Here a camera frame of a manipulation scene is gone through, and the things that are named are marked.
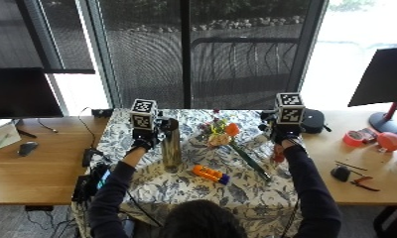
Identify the person's left hand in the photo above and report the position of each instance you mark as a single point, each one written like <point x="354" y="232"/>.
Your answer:
<point x="141" y="139"/>

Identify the person's right hand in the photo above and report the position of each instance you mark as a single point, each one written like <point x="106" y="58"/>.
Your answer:
<point x="281" y="134"/>

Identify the steel vacuum bottle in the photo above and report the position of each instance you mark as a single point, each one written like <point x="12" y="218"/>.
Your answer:
<point x="170" y="148"/>

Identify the white marker cube left glove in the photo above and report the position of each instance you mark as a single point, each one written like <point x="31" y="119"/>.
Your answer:
<point x="142" y="114"/>

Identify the white marker cube glove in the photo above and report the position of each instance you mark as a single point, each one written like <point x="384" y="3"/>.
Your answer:
<point x="142" y="114"/>
<point x="290" y="108"/>

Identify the white marker cube right glove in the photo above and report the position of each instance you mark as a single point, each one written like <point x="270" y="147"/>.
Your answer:
<point x="290" y="108"/>

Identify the black zip pouch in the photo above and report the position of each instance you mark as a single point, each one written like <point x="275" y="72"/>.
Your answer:
<point x="313" y="121"/>

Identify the artificial flower bouquet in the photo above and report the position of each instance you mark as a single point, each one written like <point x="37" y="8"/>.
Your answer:
<point x="222" y="134"/>

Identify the small black box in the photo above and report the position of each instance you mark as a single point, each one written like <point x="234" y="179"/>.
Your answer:
<point x="101" y="112"/>

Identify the orange tube with purple cap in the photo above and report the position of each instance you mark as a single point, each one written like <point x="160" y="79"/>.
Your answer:
<point x="209" y="174"/>

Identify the black power adapter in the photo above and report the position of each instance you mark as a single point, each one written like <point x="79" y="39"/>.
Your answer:
<point x="88" y="157"/>

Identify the red tape roll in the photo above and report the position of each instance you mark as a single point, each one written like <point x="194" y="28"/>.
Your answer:
<point x="353" y="139"/>

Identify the phone with blue screen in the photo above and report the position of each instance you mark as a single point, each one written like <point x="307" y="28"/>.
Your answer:
<point x="102" y="179"/>

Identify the small black computer mouse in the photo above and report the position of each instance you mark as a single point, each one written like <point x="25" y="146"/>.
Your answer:
<point x="339" y="173"/>

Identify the thin wooden stick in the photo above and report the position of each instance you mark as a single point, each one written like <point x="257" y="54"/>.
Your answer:
<point x="350" y="165"/>

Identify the blue floral tablecloth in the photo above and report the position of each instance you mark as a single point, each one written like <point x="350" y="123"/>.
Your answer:
<point x="198" y="198"/>

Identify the black flat device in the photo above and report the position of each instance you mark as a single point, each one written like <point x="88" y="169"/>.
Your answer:
<point x="81" y="189"/>

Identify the monitor with red stand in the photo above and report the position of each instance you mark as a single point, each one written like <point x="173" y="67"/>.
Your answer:
<point x="380" y="79"/>

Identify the dark grey computer mouse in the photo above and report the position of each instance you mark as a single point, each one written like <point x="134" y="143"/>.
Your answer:
<point x="27" y="148"/>

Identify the black monitor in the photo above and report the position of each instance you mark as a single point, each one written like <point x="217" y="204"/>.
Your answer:
<point x="20" y="94"/>

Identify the white paper sheet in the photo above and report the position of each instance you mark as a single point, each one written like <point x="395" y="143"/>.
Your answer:
<point x="1" y="137"/>

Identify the black chair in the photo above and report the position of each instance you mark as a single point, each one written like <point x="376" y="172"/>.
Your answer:
<point x="391" y="223"/>

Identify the dark roller shade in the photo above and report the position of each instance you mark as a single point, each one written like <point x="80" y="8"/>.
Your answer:
<point x="13" y="33"/>

